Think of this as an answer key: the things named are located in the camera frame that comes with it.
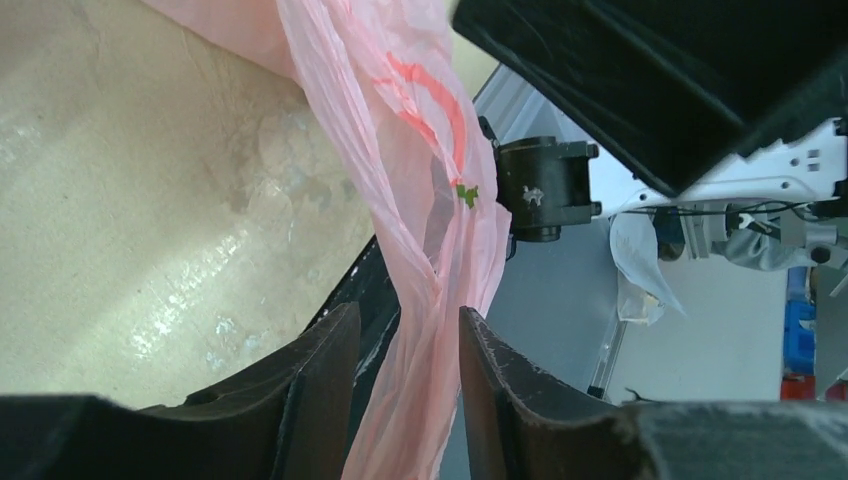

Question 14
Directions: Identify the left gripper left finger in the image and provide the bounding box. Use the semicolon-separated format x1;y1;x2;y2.
1;303;360;479

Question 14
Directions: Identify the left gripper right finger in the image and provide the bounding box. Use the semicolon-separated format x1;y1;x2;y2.
459;307;847;479

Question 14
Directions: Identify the pink plastic bag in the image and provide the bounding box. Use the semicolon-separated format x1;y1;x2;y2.
153;1;510;479

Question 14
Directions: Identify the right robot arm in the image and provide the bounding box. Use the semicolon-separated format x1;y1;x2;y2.
451;1;847;242

